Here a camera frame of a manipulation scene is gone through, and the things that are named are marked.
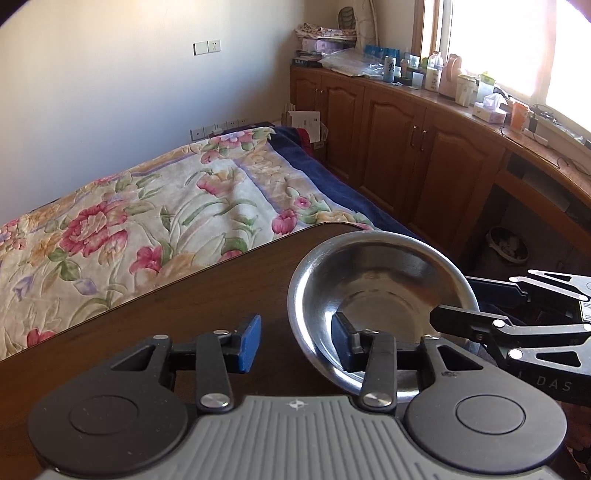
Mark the shallow small steel bowl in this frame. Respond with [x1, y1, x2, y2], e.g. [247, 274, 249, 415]
[287, 231, 479, 394]

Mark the wooden cabinet row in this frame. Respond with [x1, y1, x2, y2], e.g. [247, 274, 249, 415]
[290, 66, 590, 278]

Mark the navy blue bed sheet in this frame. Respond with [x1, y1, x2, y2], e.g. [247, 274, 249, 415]
[270, 126, 420, 239]

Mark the floral bed blanket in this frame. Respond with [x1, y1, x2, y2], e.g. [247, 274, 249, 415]
[1, 126, 376, 357]

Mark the white paper bag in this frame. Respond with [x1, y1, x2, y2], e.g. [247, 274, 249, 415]
[281, 110, 329, 149]

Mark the clutter on cabinet top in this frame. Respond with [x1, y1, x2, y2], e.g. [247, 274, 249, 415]
[290, 1, 590, 175]

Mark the patterned window curtain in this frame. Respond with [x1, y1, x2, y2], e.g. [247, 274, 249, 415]
[338, 0, 380, 50]

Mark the lower wall socket strip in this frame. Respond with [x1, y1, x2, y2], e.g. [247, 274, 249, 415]
[189, 118, 249, 142]

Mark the upper wall switch plate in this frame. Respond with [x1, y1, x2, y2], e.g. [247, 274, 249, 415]
[193, 40, 221, 56]

